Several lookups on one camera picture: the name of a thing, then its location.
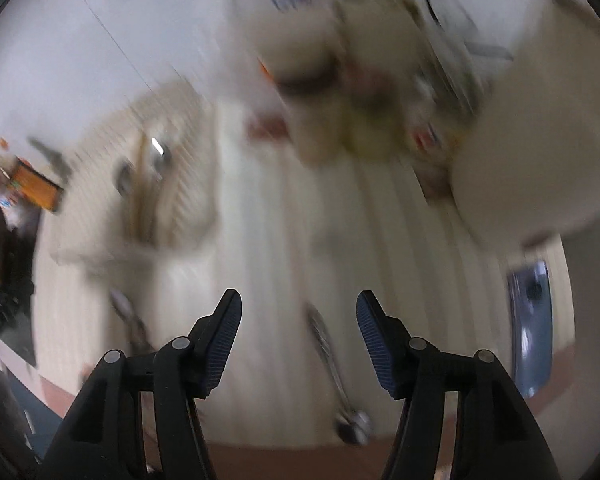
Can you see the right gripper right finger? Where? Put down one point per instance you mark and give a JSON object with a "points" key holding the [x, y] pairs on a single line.
{"points": [[394, 353]]}

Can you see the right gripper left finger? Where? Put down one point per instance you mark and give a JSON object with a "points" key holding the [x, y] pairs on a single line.
{"points": [[192, 366]]}

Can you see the small steel spoon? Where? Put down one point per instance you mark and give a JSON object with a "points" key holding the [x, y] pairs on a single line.
{"points": [[135, 329]]}

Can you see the steel spoon bowl down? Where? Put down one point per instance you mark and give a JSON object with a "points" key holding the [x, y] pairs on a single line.
{"points": [[352, 426]]}

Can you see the wooden chopstick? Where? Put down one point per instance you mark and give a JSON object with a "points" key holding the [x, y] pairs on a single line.
{"points": [[143, 178]]}

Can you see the steel spoon patterned handle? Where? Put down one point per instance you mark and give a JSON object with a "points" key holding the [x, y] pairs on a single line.
{"points": [[161, 159]]}

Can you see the dark soy sauce bottle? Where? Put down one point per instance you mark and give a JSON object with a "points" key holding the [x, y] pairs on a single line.
{"points": [[34, 187]]}

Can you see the blue smartphone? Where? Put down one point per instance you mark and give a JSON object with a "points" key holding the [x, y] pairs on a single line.
{"points": [[530, 304]]}

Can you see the striped counter mat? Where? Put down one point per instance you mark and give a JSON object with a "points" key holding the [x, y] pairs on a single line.
{"points": [[284, 235]]}

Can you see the clear plastic utensil basket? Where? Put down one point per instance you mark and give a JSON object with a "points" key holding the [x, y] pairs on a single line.
{"points": [[182, 209]]}

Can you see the red white seasoning packet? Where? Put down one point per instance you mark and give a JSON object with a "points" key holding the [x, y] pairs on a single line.
{"points": [[423, 141]]}

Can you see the white pink electric kettle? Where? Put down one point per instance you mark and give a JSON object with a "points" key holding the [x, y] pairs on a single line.
{"points": [[530, 168]]}

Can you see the oil dispenser bottle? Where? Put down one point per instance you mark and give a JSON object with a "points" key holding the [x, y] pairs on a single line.
{"points": [[383, 47]]}

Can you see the seasoning jar beige lid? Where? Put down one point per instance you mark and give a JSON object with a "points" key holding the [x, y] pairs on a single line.
{"points": [[312, 95]]}

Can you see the white blue label container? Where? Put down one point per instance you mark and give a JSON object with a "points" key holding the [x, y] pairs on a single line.
{"points": [[243, 79]]}

